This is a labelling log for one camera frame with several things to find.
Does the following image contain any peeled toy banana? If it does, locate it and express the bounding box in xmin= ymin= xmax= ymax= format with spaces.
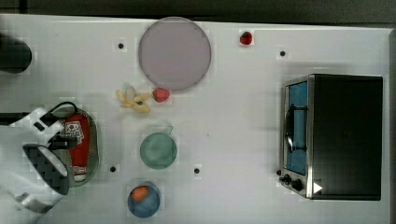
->
xmin=116 ymin=86 xmax=151 ymax=114

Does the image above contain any purple round plate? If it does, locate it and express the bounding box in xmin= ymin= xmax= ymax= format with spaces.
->
xmin=138 ymin=17 xmax=212 ymax=91

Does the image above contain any green oval strainer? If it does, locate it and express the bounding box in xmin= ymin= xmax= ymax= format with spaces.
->
xmin=52 ymin=105 xmax=100 ymax=188

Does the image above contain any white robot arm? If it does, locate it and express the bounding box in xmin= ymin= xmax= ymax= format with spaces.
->
xmin=1 ymin=107 xmax=69 ymax=224

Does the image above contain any orange toy carrot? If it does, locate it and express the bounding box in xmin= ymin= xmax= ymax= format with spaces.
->
xmin=131 ymin=186 xmax=149 ymax=202

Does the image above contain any red plush ketchup bottle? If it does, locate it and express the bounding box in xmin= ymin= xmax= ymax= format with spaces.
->
xmin=64 ymin=114 xmax=91 ymax=182

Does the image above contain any black toaster oven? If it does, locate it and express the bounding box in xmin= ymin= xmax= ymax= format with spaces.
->
xmin=276 ymin=74 xmax=383 ymax=201

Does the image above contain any green cup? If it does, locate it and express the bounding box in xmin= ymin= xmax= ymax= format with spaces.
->
xmin=140 ymin=126 xmax=177 ymax=170

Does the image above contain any black round object left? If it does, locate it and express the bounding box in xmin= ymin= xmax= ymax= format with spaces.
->
xmin=0 ymin=35 xmax=33 ymax=74

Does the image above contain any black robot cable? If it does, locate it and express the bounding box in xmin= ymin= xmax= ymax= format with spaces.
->
xmin=50 ymin=101 xmax=78 ymax=116

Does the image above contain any blue bowl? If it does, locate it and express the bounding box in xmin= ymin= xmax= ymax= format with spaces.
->
xmin=127 ymin=182 xmax=161 ymax=218

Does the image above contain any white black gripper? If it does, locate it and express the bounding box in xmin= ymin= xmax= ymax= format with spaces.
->
xmin=10 ymin=107 xmax=78 ymax=149

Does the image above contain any red strawberry by banana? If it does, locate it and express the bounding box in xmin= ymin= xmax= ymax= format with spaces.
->
xmin=152 ymin=88 xmax=170 ymax=103

